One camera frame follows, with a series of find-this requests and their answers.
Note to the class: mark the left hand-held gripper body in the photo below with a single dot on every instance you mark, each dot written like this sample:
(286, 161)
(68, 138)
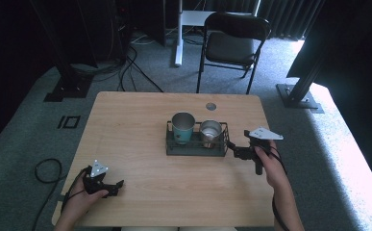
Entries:
(97, 173)

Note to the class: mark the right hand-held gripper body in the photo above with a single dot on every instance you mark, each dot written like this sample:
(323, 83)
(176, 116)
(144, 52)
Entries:
(263, 134)

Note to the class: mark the silver steel cup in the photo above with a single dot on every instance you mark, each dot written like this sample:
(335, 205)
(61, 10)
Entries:
(210, 133)

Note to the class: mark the teal metal cup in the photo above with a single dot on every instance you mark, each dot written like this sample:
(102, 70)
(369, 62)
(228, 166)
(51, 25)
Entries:
(183, 128)

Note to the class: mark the person's left hand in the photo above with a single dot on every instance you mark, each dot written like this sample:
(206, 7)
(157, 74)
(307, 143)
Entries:
(81, 200)

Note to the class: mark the person's right hand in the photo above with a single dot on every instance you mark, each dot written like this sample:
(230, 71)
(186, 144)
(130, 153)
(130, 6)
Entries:
(271, 170)

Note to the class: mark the grey table grommet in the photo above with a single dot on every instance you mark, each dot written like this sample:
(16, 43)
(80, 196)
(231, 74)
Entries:
(210, 106)

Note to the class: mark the black metal stand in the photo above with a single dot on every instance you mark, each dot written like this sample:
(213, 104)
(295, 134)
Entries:
(299, 96)
(68, 85)

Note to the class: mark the black folding chair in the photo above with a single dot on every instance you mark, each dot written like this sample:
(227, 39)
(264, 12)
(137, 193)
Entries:
(230, 48)

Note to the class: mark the dark equipment cabinet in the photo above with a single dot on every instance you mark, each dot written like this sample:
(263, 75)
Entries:
(142, 25)

